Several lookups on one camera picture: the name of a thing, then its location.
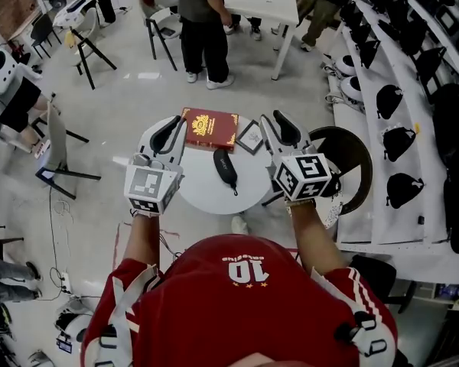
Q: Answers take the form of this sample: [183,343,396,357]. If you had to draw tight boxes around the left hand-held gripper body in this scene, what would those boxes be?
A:
[122,151,185,216]

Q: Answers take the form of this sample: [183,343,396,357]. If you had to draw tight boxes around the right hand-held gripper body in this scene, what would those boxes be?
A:
[265,146,334,203]

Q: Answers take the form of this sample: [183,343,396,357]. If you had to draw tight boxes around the black glasses case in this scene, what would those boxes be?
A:
[213,148,239,197]

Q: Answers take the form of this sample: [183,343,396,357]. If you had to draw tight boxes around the person's right forearm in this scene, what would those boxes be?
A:
[288,203,351,278]

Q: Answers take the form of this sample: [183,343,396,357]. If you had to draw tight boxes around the person's left forearm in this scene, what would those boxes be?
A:
[121,213,162,273]

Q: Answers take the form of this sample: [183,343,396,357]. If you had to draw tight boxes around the black pouch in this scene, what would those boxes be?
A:
[327,170,342,199]

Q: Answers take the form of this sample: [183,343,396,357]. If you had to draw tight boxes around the red hardcover book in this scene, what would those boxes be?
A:
[181,107,240,154]

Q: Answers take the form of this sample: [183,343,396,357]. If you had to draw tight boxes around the brown wicker chair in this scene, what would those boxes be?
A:
[260,125,374,216]

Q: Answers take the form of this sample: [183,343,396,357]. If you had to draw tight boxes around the white speckled seat cushion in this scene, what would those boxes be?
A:
[317,189,345,231]

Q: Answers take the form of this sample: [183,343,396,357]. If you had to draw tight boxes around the round white side table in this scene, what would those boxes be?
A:
[136,113,284,216]

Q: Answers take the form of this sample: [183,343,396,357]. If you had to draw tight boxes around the person's white shoe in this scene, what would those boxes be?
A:
[230,215,250,236]

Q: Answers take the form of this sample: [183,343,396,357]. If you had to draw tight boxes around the white metal shelving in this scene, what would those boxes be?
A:
[321,0,459,286]

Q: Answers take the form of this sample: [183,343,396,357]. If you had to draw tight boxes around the white chair black legs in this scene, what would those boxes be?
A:
[34,93,103,201]

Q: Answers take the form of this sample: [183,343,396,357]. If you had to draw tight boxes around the beige chair black legs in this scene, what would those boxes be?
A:
[64,8,118,90]

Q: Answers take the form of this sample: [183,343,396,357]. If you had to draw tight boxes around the black office chair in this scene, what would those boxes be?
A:
[347,254,418,315]

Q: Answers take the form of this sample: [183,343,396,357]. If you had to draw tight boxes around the grey armchair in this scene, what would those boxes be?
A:
[136,0,184,72]

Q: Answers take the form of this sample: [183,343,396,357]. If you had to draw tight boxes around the white rectangular table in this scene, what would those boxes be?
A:
[223,0,300,82]

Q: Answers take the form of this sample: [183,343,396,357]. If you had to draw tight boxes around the person's red jersey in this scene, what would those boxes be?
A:
[80,233,399,367]

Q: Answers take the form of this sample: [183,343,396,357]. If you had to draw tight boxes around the white cluttered table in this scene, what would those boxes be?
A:
[52,0,99,30]

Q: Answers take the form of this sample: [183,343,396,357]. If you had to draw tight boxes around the dark grey chair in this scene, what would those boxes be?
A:
[29,12,64,60]

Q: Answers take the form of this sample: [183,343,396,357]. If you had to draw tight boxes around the black picture frame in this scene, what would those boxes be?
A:
[235,119,262,156]

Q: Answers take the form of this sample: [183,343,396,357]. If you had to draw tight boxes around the beaded wrist bracelet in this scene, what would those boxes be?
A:
[284,198,317,209]

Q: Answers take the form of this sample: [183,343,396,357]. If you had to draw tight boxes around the black floor cable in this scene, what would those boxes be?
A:
[41,185,73,301]

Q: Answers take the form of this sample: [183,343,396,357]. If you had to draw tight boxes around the grey shoulder strap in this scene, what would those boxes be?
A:
[309,265,389,359]
[93,264,161,367]

